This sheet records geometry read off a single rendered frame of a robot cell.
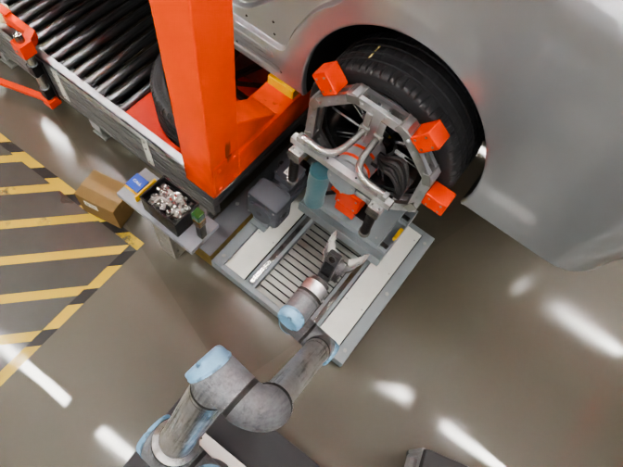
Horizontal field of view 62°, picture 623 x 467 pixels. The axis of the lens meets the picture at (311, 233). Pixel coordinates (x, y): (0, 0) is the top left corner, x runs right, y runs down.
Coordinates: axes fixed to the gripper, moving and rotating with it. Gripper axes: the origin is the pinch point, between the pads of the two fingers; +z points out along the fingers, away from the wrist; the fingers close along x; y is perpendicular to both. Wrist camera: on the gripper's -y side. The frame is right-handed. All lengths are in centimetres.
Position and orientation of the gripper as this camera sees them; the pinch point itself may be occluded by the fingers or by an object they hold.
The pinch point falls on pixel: (352, 241)
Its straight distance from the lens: 183.4
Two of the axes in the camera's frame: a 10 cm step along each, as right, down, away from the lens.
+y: -1.1, 4.2, 9.0
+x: 7.9, 5.9, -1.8
